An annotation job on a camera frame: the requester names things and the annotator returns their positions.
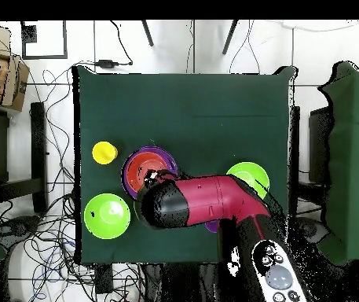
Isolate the purple plastic cup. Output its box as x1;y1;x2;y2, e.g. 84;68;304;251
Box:
204;219;220;234

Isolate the black bench frame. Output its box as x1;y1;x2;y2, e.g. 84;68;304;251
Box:
0;101;49;215

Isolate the orange ribbed plastic bowl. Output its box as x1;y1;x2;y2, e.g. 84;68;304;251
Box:
125;152;170;193

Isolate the purple plastic bowl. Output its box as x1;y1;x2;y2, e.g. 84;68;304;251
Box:
121;145;179;201

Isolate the yellow plastic cup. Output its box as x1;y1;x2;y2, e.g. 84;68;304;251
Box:
91;141;119;165

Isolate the black power adapter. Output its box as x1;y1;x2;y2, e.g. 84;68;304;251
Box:
95;58;120;68

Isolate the black tripod leg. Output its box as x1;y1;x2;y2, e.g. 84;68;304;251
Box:
222;20;239;55
141;20;155;47

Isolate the black square frame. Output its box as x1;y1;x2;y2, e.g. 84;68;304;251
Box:
20;20;68;60

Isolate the green plastic bowl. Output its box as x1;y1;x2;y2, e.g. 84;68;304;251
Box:
225;161;271;200
83;193;132;240

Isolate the brown cardboard box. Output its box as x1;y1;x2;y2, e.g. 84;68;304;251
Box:
0;24;31;112

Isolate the grey stand foot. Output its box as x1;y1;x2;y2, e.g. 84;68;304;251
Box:
295;216;329;245

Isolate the black stand foot with knob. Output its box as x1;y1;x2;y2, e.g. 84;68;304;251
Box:
0;213;45;241

